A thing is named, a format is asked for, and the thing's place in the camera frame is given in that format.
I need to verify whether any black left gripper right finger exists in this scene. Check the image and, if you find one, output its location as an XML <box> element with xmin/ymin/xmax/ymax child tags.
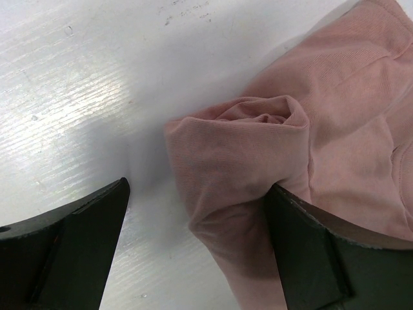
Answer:
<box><xmin>264</xmin><ymin>185</ymin><xmax>412</xmax><ymax>310</ymax></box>

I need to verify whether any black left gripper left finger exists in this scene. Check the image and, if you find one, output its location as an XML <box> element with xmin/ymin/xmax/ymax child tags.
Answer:
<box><xmin>1</xmin><ymin>178</ymin><xmax>130</xmax><ymax>309</ymax></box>

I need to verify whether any pink printed t-shirt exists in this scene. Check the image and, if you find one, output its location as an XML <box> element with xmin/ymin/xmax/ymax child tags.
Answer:
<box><xmin>165</xmin><ymin>1</ymin><xmax>412</xmax><ymax>309</ymax></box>

